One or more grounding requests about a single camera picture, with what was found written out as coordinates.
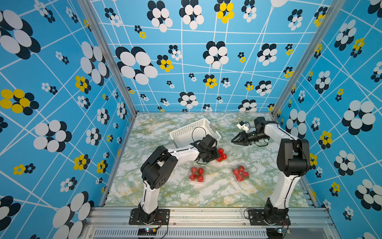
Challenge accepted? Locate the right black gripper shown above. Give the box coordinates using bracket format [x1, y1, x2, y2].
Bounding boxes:
[231, 132, 267, 146]

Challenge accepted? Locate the white perforated plastic basket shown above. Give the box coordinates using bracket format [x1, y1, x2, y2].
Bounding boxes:
[170, 118, 221, 148]

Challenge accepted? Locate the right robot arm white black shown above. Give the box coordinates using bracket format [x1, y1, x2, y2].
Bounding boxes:
[231, 117, 310, 226]

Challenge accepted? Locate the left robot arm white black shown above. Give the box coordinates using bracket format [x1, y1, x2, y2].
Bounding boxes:
[138, 134, 220, 224]

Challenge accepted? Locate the circuit board right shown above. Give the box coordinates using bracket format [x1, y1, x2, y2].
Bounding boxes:
[267, 228, 290, 239]

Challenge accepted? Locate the green circuit board left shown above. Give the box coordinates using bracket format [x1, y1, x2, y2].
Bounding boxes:
[137, 228, 157, 237]

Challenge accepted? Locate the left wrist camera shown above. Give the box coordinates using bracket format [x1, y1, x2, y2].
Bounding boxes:
[202, 134, 217, 147]

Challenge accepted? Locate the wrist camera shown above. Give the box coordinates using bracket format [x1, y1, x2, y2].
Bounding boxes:
[237, 121, 251, 132]
[202, 134, 217, 147]

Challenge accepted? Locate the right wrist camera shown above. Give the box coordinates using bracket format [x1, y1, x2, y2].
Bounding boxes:
[237, 121, 251, 132]

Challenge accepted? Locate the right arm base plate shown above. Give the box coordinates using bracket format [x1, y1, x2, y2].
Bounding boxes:
[244, 208, 291, 227]

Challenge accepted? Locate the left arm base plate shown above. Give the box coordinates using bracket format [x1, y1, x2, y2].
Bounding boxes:
[129, 208, 170, 226]

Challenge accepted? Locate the aluminium front frame rail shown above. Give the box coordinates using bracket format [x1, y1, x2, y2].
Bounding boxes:
[81, 207, 340, 239]

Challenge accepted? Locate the right aluminium corner post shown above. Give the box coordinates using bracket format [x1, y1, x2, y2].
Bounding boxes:
[272, 0, 346, 118]

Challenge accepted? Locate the aluminium corner post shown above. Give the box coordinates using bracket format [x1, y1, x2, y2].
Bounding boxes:
[78, 0, 137, 119]
[272, 0, 346, 118]

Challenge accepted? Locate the left aluminium corner post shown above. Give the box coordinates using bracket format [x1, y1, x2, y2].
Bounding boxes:
[78, 0, 137, 119]

